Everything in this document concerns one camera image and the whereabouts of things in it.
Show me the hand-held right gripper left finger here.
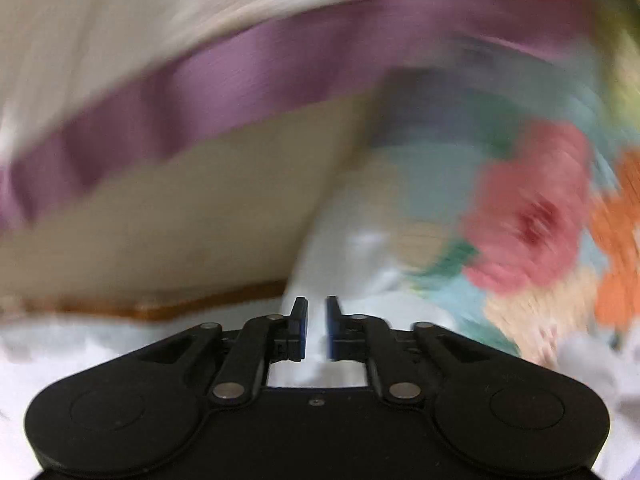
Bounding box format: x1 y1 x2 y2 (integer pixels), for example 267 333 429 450
134 297 308 407

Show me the white quilt with red bears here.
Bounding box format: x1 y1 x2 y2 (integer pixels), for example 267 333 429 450
0 0 621 326

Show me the floral patchwork blanket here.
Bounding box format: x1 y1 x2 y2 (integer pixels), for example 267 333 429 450
365 0 640 366

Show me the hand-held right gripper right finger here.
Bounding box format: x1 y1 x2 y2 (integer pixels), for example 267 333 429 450
326 296 493 407

